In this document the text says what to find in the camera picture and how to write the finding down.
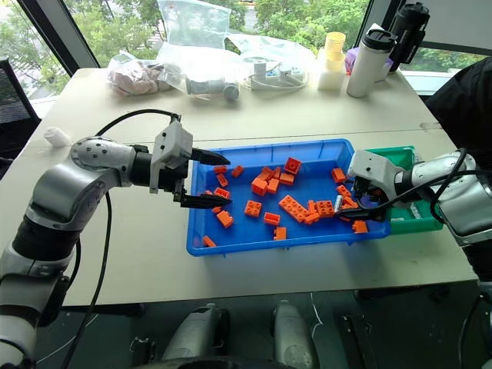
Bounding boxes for green plastic bin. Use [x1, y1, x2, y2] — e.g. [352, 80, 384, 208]
[363, 145, 445, 235]

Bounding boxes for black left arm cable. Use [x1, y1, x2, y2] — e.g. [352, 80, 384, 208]
[71, 108, 182, 369]

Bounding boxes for white tape roll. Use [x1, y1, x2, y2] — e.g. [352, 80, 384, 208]
[42, 126, 71, 148]

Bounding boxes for black window frame post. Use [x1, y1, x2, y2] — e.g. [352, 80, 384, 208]
[16, 0, 101, 78]

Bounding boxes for grey cylindrical device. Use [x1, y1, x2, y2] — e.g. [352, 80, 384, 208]
[185, 75, 241, 103]

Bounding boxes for black insulated bottle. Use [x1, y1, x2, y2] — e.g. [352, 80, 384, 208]
[387, 2, 431, 74]

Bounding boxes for large clear plastic bag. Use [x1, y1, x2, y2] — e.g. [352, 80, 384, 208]
[155, 0, 321, 98]

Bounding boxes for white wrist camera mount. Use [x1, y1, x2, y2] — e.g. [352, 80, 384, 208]
[347, 149, 407, 194]
[149, 121, 194, 194]

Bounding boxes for white bottle with black lid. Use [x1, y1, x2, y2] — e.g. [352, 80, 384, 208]
[345, 28, 397, 98]

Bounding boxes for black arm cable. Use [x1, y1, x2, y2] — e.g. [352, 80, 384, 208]
[71, 108, 182, 369]
[378, 148, 492, 226]

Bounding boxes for grey rounded robot leg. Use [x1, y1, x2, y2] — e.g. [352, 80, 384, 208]
[271, 299, 321, 369]
[160, 302, 231, 365]

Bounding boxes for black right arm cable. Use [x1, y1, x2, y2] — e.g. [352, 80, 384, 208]
[378, 148, 492, 226]

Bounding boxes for white power strip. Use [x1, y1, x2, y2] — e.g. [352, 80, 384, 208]
[245, 57, 309, 92]

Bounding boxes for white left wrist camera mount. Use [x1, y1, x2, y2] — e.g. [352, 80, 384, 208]
[149, 121, 194, 194]

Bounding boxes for square orange toy brick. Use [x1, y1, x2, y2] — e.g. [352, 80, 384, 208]
[244, 199, 264, 218]
[315, 200, 336, 219]
[283, 156, 303, 175]

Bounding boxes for thin white floor cable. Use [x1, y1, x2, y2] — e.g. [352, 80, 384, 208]
[309, 292, 324, 347]

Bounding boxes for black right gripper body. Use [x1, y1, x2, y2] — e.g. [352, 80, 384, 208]
[363, 183, 388, 211]

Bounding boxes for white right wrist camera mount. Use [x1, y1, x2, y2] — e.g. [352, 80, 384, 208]
[347, 149, 407, 194]

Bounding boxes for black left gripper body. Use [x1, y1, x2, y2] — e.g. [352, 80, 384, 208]
[158, 148, 193, 204]

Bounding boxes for purple object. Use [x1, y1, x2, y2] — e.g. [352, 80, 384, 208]
[344, 47, 395, 75]

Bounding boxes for person in black clothing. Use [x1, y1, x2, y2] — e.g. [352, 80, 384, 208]
[424, 56, 492, 165]

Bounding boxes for blue plastic bin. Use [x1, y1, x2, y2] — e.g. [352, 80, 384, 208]
[186, 138, 394, 258]

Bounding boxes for plastic bag with pink items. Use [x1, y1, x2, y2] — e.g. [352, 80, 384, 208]
[106, 53, 175, 96]

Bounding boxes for black flat floor bracket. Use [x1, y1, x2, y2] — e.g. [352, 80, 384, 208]
[341, 312, 377, 369]

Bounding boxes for long orange toy brick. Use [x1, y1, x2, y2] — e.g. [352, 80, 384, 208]
[278, 194, 310, 224]

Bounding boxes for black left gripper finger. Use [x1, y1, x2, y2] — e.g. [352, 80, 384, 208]
[191, 148, 232, 168]
[181, 192, 234, 210]

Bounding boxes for black mesh chair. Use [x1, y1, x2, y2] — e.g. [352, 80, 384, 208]
[0, 57, 42, 171]

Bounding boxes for cream ribbed plastic cup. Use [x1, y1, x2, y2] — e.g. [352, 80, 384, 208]
[324, 32, 347, 63]

